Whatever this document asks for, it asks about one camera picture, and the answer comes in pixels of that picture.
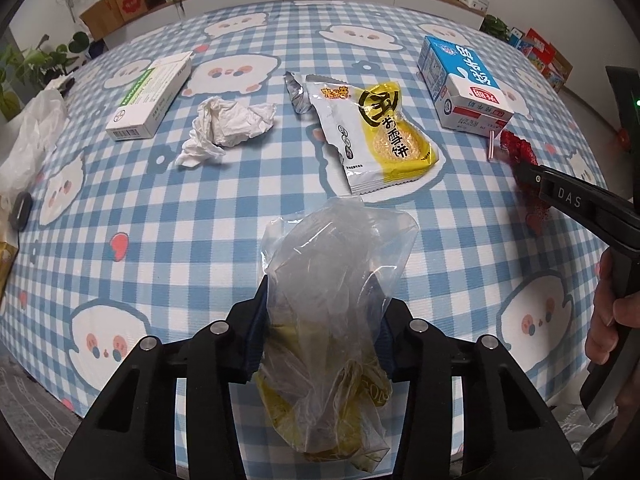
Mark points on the red candy wrapper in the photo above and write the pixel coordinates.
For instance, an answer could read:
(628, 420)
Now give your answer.
(517, 147)

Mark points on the grey patterned rug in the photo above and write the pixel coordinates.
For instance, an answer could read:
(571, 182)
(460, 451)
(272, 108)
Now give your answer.
(35, 425)

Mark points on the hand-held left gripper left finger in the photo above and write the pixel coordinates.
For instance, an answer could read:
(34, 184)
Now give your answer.
(245, 330)

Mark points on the yellow white snack wrapper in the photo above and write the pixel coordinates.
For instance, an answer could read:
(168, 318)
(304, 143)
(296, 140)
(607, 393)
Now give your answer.
(350, 135)

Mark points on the blue printed carton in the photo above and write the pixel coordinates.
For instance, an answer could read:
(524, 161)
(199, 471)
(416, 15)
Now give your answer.
(516, 40)

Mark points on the white tissue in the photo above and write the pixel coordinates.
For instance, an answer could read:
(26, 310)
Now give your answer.
(225, 122)

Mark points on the light green pothos plant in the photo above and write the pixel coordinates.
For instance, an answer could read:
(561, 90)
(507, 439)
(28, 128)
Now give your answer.
(25, 65)

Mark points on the grey computer mouse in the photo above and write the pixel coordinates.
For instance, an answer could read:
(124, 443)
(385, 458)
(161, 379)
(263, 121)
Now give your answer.
(21, 210)

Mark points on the clear drinking straw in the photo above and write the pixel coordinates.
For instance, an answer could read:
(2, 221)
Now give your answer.
(492, 145)

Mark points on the plain brown cardboard box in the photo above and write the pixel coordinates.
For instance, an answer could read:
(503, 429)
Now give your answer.
(102, 17)

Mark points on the small green floor plant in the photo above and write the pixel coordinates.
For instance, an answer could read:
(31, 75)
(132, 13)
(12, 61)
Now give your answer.
(495, 27)

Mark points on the blue white milk carton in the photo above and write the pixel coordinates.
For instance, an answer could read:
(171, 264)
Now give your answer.
(465, 85)

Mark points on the clear plastic bag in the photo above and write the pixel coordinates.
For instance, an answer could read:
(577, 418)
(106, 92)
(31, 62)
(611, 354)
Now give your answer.
(325, 280)

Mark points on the bulging gold foil bag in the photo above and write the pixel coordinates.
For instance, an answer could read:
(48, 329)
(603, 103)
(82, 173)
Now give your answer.
(6, 265)

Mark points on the dark green potted plant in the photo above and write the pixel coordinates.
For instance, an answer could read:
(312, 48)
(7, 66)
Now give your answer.
(77, 42)

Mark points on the white green medicine box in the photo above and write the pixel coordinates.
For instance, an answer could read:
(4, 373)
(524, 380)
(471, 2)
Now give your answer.
(145, 95)

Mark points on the red colourful printed carton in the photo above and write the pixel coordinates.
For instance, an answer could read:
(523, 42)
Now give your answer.
(547, 60)

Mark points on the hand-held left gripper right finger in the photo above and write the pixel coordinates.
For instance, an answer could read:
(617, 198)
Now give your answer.
(400, 340)

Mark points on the small red floor object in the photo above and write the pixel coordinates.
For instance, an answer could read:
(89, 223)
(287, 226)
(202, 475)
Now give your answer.
(623, 137)

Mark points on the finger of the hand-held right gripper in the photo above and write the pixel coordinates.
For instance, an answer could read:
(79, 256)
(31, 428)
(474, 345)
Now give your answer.
(527, 175)

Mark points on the white plastic bag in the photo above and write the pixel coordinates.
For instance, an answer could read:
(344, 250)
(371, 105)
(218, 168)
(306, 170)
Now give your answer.
(35, 130)

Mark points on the person's right hand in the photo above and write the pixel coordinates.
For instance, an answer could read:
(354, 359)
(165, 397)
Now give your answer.
(602, 320)

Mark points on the blue checkered bear tablecloth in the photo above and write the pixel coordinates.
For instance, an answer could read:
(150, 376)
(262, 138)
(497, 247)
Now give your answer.
(200, 220)

